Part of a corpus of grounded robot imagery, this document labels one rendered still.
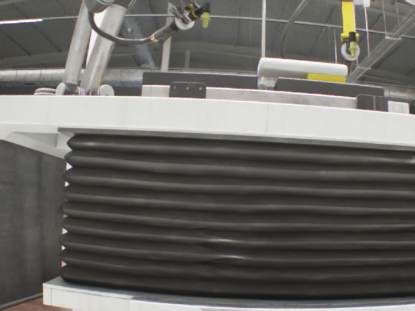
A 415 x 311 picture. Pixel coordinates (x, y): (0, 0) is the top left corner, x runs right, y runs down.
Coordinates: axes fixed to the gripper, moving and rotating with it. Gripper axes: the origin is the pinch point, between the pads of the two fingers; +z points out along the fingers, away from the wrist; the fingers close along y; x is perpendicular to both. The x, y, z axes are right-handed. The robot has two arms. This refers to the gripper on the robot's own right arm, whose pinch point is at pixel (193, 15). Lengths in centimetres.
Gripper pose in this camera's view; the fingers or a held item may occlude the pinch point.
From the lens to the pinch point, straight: 171.9
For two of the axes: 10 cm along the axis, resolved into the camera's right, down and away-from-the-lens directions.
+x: 6.2, -0.6, -7.8
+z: 6.5, 5.9, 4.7
